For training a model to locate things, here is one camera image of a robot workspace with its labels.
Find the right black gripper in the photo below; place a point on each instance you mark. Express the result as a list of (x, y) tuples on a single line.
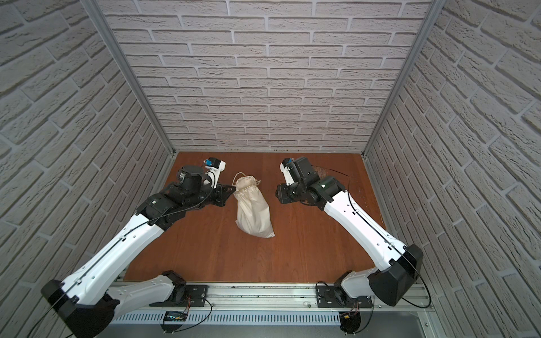
[(285, 194)]

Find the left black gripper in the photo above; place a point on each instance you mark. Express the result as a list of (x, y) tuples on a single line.
[(222, 193)]

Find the cream cloth drawstring bag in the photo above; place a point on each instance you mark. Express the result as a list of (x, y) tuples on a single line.
[(253, 216)]

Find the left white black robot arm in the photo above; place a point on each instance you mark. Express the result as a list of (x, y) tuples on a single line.
[(86, 301)]

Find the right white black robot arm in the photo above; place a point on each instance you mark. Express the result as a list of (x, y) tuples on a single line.
[(397, 266)]

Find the left small controller board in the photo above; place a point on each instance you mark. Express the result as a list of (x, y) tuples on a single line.
[(173, 320)]

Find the small controller board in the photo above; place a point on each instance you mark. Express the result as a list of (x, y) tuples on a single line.
[(173, 320), (350, 322)]

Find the right small controller board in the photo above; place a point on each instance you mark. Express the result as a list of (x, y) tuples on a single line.
[(350, 322)]

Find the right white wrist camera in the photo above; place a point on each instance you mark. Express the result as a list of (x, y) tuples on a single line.
[(285, 168)]

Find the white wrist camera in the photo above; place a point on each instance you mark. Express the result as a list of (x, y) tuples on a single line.
[(285, 168), (215, 167)]

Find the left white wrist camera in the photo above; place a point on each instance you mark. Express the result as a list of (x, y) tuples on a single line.
[(215, 167)]

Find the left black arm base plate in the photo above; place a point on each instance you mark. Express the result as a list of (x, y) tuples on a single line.
[(192, 295)]

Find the aluminium mounting rail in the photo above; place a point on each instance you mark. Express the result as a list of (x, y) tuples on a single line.
[(271, 304)]

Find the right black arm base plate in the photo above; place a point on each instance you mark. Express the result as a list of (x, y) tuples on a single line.
[(329, 296)]

